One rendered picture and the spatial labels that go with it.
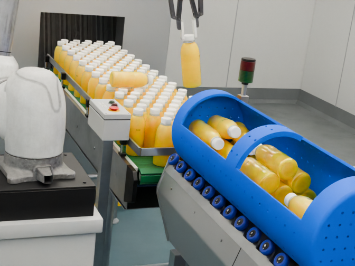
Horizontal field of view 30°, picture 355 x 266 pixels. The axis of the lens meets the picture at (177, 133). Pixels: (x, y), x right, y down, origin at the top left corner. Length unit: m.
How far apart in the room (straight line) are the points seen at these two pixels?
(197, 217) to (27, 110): 0.71
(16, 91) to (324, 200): 0.80
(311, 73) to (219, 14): 1.28
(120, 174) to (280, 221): 1.00
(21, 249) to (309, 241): 0.72
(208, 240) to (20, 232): 0.61
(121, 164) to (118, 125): 0.21
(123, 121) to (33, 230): 0.76
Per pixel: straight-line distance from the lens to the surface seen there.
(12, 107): 1.73
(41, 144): 1.74
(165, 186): 2.37
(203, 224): 2.10
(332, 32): 7.28
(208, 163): 2.02
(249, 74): 2.81
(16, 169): 1.77
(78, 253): 1.81
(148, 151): 2.40
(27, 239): 1.76
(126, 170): 2.47
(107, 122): 2.35
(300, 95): 7.69
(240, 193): 1.85
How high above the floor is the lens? 1.75
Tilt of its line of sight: 17 degrees down
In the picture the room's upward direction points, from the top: 7 degrees clockwise
